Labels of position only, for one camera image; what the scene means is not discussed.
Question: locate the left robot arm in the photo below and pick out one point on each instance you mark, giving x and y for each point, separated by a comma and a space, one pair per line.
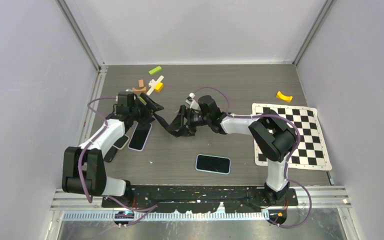
84, 170

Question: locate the yellow curved block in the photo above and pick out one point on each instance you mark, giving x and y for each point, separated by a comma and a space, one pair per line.
283, 97

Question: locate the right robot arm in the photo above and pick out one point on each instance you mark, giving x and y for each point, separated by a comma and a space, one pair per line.
276, 137

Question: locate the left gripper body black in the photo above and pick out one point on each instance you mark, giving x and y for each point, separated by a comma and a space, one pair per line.
141, 113

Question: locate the green lego brick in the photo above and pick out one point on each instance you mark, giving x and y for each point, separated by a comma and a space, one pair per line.
155, 70

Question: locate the checkerboard mat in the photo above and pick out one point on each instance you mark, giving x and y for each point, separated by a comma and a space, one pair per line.
311, 153

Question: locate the phone in beige case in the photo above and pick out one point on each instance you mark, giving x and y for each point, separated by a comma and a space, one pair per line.
121, 142

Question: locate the brown arch block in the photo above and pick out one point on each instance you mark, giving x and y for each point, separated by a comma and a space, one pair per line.
138, 91

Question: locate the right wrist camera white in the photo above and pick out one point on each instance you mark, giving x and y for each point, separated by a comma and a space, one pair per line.
193, 104

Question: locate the black phone near left edge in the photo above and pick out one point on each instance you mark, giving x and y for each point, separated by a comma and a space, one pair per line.
110, 154

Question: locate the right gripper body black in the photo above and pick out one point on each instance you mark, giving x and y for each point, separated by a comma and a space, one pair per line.
194, 119

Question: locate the small brown block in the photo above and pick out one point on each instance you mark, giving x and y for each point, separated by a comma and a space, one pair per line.
141, 83

